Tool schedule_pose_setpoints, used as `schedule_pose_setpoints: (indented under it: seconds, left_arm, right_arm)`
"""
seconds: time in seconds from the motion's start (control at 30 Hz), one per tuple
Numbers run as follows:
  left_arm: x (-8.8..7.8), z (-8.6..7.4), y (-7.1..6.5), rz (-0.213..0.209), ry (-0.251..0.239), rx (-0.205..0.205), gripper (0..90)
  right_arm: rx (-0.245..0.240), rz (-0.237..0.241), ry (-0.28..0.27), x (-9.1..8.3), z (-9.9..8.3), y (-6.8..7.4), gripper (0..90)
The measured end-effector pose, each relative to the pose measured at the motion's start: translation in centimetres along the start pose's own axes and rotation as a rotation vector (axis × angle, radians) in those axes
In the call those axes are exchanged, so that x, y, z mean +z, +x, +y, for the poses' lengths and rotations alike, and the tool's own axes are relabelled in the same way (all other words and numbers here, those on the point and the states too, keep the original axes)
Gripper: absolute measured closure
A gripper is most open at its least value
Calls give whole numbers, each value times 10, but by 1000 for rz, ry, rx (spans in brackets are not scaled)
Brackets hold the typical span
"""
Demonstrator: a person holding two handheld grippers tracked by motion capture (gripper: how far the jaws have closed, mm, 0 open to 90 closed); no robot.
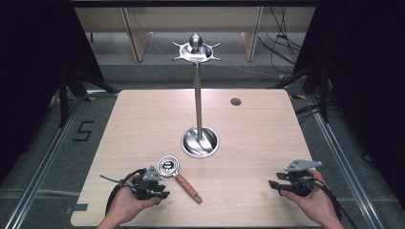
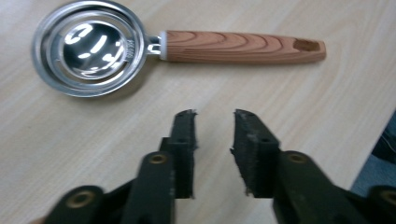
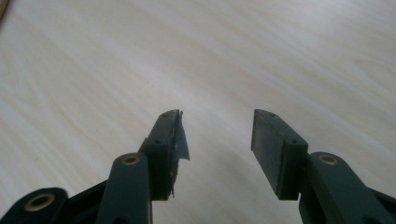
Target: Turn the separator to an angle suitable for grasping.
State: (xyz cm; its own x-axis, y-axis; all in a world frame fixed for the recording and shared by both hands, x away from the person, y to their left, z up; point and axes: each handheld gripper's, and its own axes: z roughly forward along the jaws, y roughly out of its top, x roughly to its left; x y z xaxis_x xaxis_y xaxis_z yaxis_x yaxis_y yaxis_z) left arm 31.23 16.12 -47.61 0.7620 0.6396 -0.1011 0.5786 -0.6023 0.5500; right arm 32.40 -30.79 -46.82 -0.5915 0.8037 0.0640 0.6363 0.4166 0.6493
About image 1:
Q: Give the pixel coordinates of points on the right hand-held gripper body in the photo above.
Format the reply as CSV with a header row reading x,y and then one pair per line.
x,y
301,184

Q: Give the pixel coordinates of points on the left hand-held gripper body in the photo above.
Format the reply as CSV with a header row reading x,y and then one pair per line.
x,y
147,187

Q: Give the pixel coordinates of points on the metal utensil stand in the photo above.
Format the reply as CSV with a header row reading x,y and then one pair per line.
x,y
198,105

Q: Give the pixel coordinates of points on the person's left hand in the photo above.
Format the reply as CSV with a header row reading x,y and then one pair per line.
x,y
125,203

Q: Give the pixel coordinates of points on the person's right hand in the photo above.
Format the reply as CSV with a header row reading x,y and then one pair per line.
x,y
318,205

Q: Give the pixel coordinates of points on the black tape strip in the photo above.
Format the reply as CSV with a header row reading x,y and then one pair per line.
x,y
78,208

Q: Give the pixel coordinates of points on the black metal stand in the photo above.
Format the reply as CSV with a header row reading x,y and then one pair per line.
x,y
63,101
324,101

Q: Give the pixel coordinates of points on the dark curtain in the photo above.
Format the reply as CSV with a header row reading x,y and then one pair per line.
x,y
369,95
31,79

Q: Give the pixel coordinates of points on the beige wooden desk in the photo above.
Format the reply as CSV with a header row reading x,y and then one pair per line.
x,y
102,19

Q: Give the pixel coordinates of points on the aluminium floor rail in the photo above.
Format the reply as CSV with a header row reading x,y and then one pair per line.
x,y
41,165
347,159

